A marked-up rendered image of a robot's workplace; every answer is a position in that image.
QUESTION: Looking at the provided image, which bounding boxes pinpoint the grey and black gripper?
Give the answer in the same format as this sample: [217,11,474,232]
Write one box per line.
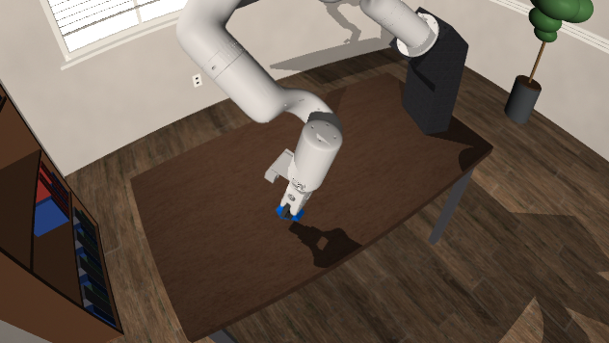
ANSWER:
[280,181,313,220]

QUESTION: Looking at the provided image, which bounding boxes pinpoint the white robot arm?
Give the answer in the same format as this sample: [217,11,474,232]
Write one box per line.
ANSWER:
[176,0,439,191]

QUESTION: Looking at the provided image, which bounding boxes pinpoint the blue block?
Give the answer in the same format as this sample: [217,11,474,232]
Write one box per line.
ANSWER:
[276,206,305,221]

